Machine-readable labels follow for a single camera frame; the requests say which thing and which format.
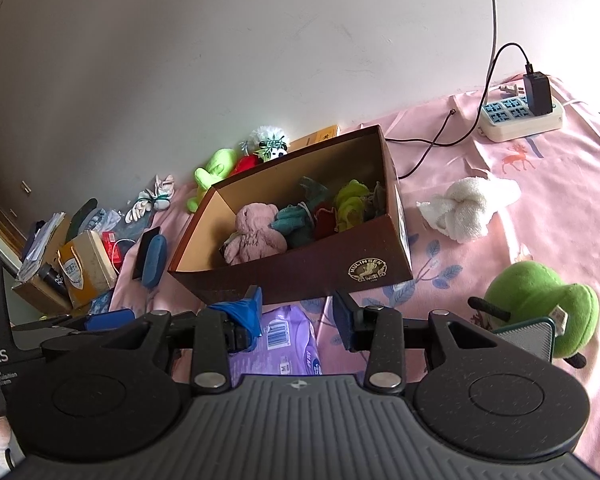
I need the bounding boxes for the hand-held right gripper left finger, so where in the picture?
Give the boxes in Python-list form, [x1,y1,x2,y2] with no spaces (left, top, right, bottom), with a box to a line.
[130,285,264,395]

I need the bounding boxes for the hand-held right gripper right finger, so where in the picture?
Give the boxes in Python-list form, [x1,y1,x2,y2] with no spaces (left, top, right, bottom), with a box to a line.
[332,290,500,393]

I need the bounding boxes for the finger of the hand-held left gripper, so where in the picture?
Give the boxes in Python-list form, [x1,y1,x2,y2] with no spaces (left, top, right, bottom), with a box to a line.
[12,308,137,334]

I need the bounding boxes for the brown cardboard box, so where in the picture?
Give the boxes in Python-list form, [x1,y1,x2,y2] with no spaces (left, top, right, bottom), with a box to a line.
[167,124,415,307]

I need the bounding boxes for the pink plush rabbit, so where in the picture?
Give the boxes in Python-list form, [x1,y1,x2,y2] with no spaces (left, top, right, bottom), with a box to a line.
[222,202,289,266]

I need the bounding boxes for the teal knotted towel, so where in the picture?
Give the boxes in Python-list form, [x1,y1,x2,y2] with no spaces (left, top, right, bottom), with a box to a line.
[272,200,317,251]

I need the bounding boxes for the red soft toy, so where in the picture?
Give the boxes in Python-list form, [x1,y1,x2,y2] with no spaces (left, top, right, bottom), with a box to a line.
[312,204,339,241]

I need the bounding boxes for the yellow-green knotted towel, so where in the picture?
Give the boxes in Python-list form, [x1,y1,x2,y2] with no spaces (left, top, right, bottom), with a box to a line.
[332,178,376,234]

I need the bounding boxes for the grey-green cloth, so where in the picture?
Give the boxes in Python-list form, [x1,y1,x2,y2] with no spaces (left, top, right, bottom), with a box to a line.
[364,182,394,221]

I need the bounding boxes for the dark teal cloth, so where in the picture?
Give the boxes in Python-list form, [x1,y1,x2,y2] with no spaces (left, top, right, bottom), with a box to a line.
[299,175,332,207]

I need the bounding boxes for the purple wipes pack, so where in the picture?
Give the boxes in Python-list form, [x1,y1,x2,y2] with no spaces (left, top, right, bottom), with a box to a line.
[227,303,331,377]

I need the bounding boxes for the brown paper bag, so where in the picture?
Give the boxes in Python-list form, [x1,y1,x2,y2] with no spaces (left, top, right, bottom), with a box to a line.
[57,229,119,309]

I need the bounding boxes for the black bottle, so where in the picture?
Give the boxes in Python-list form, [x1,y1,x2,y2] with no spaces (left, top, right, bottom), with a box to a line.
[37,264,71,301]

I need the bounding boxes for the red packet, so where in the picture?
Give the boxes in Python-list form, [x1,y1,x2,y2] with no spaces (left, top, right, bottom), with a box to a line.
[101,231,126,269]

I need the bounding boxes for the blue glasses case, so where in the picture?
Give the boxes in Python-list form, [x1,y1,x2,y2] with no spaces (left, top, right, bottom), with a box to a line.
[140,234,169,290]

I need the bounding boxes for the black phone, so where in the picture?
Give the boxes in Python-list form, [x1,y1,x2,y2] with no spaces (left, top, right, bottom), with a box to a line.
[131,226,162,281]

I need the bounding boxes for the stack of papers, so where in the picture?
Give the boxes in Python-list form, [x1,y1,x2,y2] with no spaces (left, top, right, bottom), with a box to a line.
[18,212,71,281]

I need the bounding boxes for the clear plastic bag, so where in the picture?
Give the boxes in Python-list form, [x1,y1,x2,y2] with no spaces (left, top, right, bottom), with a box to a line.
[82,207,124,236]

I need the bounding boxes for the dark green item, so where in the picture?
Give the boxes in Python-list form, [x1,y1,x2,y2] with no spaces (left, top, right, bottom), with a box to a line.
[64,197,99,244]

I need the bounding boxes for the lime green plush toy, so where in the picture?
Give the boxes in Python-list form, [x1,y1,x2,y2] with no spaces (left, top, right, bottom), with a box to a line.
[186,147,239,214]

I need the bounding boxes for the red plush toy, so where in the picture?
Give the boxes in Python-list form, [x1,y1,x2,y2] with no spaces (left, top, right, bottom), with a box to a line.
[229,153,261,177]

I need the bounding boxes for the white knotted towel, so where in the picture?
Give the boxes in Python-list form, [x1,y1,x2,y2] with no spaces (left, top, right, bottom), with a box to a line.
[415,176,522,245]

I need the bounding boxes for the white fluffy plush toy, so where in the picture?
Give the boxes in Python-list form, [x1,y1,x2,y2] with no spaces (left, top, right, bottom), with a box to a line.
[239,123,292,162]

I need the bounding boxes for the yellow-orange box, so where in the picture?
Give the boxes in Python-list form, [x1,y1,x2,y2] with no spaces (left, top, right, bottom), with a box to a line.
[287,123,342,152]

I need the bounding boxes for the green round plush toy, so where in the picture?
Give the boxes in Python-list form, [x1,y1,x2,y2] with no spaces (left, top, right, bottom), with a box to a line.
[467,259,600,367]

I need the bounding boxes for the pink floral bedsheet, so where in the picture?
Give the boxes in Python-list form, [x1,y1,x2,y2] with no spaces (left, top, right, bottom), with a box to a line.
[97,76,600,480]

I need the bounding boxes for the white power strip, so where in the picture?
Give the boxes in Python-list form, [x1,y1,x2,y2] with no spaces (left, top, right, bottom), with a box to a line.
[479,97,565,142]

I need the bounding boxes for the black power adapter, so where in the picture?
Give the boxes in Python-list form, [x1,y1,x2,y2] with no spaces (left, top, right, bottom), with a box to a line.
[523,72,554,117]

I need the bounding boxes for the black cable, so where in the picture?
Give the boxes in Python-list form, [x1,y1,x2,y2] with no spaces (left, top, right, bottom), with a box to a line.
[383,42,535,181]

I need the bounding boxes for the grey cable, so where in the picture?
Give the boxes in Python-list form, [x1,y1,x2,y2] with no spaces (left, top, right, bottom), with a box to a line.
[482,0,527,107]

